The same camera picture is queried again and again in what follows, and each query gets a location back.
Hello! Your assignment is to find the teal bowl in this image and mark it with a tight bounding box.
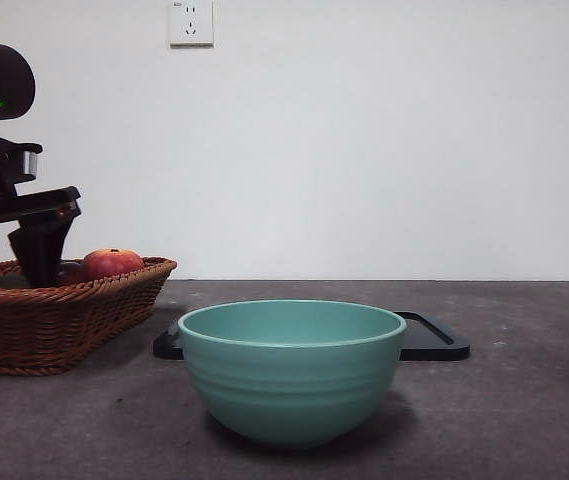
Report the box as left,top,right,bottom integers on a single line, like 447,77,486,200
177,298,409,450

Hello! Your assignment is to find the dark red apple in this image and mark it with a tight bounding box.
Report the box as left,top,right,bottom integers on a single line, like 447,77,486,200
59,259,86,285

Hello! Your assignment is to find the red and yellow apple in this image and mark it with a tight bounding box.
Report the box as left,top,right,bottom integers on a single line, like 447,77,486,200
79,247,145,282

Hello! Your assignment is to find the brown wicker basket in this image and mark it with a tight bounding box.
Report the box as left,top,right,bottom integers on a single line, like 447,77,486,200
0,256,179,377

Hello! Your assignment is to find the black rectangular tray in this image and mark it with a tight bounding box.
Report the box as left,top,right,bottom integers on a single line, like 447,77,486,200
152,310,471,362

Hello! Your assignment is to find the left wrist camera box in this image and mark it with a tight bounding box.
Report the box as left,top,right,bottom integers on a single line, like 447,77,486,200
0,138,44,187

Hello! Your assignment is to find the white wall socket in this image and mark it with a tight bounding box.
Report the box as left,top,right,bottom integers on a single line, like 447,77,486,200
169,0,215,50

